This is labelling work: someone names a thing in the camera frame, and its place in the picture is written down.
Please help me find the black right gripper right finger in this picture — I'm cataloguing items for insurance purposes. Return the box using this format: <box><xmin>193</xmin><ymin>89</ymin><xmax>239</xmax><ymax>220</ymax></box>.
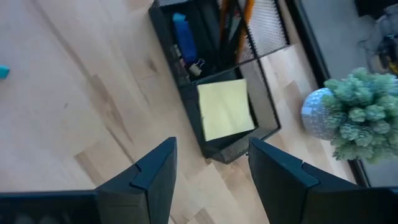
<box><xmin>248</xmin><ymin>137</ymin><xmax>359</xmax><ymax>224</ymax></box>

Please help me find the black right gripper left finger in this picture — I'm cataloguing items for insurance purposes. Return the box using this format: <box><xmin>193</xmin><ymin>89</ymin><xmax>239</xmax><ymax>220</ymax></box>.
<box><xmin>95</xmin><ymin>136</ymin><xmax>178</xmax><ymax>224</ymax></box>

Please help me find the black mesh desk organizer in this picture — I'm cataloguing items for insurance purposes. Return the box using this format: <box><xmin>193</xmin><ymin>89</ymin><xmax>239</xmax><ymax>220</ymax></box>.
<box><xmin>148</xmin><ymin>0</ymin><xmax>290</xmax><ymax>165</ymax></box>

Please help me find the yellow sticky note pad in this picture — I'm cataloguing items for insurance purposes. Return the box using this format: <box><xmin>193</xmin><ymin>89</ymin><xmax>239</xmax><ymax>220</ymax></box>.
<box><xmin>197</xmin><ymin>78</ymin><xmax>256</xmax><ymax>142</ymax></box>

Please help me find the small silver binder clip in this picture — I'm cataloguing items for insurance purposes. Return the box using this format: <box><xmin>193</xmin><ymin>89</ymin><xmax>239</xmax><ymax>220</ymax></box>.
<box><xmin>187</xmin><ymin>58</ymin><xmax>206</xmax><ymax>78</ymax></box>

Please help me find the orange pencil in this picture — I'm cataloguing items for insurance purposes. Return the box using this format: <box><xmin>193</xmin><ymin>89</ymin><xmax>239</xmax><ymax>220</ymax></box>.
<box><xmin>237</xmin><ymin>0</ymin><xmax>256</xmax><ymax>62</ymax></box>
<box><xmin>218</xmin><ymin>0</ymin><xmax>233</xmax><ymax>35</ymax></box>

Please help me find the green plant in white pot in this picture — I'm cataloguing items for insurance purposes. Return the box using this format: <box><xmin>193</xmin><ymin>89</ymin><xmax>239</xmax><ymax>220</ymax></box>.
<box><xmin>300</xmin><ymin>67</ymin><xmax>398</xmax><ymax>165</ymax></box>

